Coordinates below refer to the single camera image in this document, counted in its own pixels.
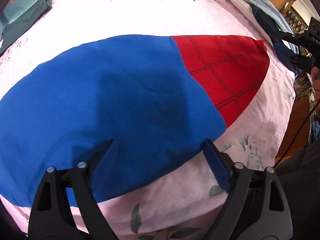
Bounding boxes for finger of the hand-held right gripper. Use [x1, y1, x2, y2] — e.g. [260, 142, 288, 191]
[271, 31, 311, 47]
[287, 55, 316, 72]

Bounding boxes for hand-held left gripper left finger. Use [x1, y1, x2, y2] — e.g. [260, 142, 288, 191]
[27, 138, 120, 240]

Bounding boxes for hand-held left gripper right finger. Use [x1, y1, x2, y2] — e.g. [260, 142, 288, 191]
[201, 138, 293, 240]

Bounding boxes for blue and red pants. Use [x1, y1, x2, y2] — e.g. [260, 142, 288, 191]
[0, 34, 270, 208]

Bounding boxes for dark navy garment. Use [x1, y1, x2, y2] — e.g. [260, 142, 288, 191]
[251, 5, 302, 74]

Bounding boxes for pile of blue clothes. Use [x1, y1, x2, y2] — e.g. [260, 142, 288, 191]
[240, 0, 300, 55]

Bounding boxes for person's dark clothing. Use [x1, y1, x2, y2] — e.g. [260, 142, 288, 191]
[275, 144, 320, 240]

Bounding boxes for pink floral bed sheet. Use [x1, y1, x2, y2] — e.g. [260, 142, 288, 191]
[0, 0, 297, 240]

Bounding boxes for dark teal folded cloth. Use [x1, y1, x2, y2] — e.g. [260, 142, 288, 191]
[0, 0, 53, 55]

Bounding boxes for teal heart print quilt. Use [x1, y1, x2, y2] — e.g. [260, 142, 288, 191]
[3, 0, 49, 23]

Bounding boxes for black cable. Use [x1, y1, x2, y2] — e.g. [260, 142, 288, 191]
[274, 102, 319, 168]

